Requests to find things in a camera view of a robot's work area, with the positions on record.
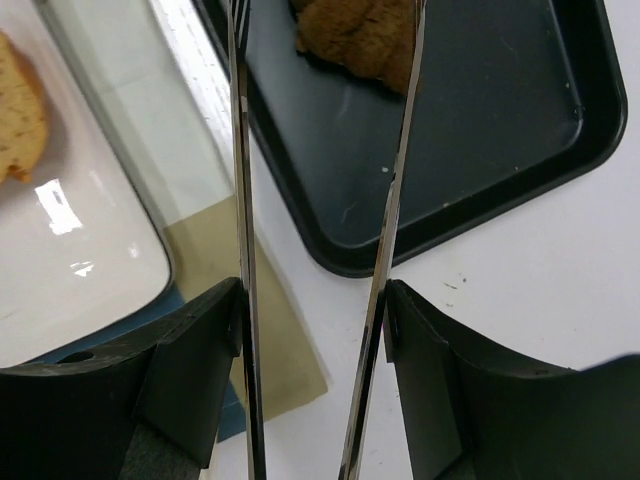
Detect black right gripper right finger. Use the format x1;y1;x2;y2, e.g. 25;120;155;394
388;280;639;479

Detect dark brown bread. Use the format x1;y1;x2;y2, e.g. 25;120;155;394
291;0;419;96

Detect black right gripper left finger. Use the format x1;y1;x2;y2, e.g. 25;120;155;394
1;278;240;479

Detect blue beige placemat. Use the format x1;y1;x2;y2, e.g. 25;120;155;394
41;197;328;420

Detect metal tongs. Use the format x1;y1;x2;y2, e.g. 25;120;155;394
227;1;426;479

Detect black baking tray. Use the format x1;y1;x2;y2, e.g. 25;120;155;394
192;0;629;279

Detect white rectangular plate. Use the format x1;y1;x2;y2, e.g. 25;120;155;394
1;1;172;367

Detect tan sliced bread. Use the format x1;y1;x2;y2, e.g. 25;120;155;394
1;31;50;182

